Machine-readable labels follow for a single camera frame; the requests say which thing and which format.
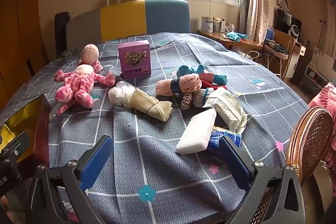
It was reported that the pink sock with blue band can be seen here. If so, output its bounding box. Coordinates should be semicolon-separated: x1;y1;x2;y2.
156;74;202;96

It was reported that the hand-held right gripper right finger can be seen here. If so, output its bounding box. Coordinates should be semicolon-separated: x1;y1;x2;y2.
219;135;309;224

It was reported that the gold-lined brown box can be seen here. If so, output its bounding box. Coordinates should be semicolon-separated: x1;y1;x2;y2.
0;95;51;164

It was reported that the white cabinet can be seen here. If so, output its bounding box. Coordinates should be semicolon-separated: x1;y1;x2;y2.
285;42;306;79

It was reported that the cream towel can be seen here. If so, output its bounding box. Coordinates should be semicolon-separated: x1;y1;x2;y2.
130;88;173;122

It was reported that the blue plush elephant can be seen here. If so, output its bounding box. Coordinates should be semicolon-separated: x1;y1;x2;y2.
176;64;227;85

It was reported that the white desk fan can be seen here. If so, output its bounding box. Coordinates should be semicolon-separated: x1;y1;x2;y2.
290;25;302;42

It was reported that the pink spotted plush giraffe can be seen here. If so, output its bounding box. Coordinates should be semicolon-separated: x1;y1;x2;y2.
54;43;116;115

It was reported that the pink ruffled cloth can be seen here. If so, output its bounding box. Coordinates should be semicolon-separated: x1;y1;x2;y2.
308;82;336;177

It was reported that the wooden chair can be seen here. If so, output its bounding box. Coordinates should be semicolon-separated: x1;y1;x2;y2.
262;30;296;80

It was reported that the wooden desk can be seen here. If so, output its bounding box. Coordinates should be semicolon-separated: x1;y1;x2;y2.
197;30;264;52

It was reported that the blue tissue pack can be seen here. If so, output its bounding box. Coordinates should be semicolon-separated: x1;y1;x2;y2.
207;126;242;153

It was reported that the white plastic-wrapped bundle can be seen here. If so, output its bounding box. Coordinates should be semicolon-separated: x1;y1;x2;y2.
108;81;135;105

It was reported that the teal plush toy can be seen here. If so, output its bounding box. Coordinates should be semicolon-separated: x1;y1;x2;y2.
226;32;248;42

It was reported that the white wipes packet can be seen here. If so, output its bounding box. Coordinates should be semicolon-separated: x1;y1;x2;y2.
203;88;248;134

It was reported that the pink scrunchie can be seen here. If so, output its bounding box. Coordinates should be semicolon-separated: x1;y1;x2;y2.
181;93;194;110

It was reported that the white foam block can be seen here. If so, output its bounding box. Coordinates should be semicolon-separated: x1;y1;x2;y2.
175;108;217;155

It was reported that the rattan chair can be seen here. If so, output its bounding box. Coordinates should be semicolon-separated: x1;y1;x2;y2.
285;106;334;188

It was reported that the black monitor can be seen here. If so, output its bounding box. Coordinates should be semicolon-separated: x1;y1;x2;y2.
274;8;302;35

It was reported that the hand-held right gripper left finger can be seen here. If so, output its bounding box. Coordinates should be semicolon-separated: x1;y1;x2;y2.
26;135;114;224

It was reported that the grey yellow blue headboard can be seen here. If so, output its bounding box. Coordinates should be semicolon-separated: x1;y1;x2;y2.
67;0;191;50

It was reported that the purple cardboard box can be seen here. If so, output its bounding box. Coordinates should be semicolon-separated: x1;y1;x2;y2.
118;40;152;80

